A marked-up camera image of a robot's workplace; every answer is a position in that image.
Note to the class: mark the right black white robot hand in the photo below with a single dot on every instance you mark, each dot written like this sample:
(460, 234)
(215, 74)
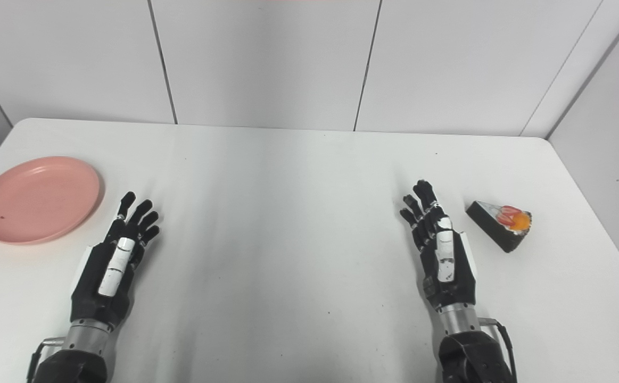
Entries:
(446, 260)

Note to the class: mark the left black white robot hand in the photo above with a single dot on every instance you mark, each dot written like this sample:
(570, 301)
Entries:
(108, 266)

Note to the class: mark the chocolate cake slice with fruit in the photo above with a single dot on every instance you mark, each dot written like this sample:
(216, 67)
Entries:
(501, 223)

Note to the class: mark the pink round plate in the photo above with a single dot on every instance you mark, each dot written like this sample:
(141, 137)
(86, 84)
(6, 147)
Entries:
(38, 199)

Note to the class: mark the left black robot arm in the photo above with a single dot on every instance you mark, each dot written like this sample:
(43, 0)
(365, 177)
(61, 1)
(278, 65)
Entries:
(79, 351)

